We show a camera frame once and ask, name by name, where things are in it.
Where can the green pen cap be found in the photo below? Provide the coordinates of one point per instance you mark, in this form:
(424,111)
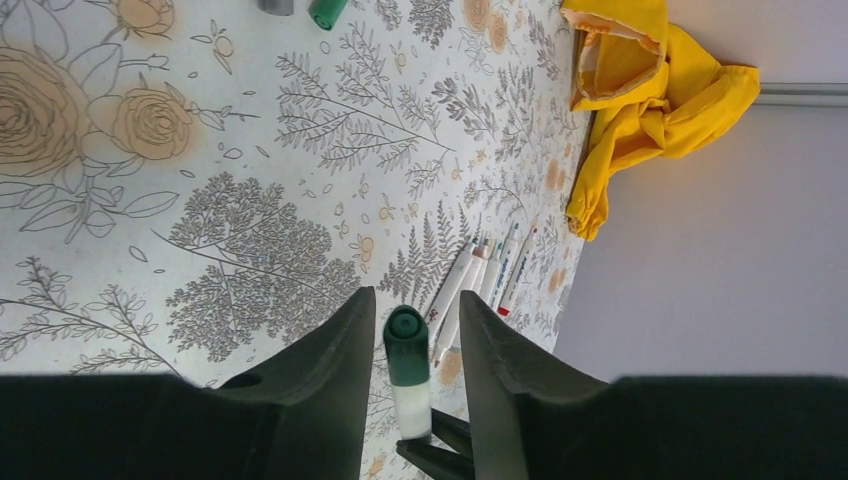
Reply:
(325,13)

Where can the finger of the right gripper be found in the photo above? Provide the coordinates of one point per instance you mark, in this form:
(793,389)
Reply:
(438,463)
(455,433)

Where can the red marker pen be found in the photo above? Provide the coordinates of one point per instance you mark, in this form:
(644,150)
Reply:
(510,294)

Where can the floral patterned table mat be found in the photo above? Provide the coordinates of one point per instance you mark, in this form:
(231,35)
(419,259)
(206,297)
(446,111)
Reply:
(188,187)

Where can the brown cap marker pen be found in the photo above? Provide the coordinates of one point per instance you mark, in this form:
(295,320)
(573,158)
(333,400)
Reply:
(445,337)

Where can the teal green marker pen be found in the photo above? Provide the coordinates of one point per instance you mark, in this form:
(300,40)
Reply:
(490,274)

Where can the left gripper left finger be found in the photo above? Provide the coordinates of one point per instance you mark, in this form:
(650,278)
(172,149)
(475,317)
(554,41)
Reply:
(299,414)

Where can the yellow cloth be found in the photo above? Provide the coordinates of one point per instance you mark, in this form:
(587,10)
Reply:
(654,91)

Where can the aluminium frame rails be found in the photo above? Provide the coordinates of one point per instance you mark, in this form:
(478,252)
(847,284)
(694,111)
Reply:
(825,95)

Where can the brown end marker pen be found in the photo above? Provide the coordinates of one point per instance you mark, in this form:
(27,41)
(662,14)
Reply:
(438,308)

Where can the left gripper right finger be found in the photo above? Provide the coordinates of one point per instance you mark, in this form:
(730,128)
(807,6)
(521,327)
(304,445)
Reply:
(533,416)

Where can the grey pen cap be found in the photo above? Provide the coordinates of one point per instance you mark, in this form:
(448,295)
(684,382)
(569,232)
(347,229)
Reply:
(277,7)

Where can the grey marker pen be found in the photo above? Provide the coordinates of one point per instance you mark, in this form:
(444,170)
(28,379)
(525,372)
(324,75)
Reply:
(506,255)

